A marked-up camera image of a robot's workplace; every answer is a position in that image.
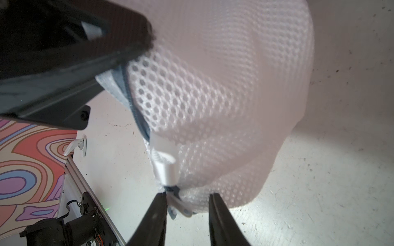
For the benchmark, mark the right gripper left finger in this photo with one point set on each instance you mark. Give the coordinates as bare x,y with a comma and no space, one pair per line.
152,228

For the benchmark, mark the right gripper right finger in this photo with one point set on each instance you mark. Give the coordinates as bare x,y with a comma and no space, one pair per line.
224,230

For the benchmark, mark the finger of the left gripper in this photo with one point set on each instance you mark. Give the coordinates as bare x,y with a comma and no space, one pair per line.
51,52

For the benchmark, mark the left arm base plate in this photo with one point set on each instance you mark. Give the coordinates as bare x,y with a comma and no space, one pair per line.
103,235

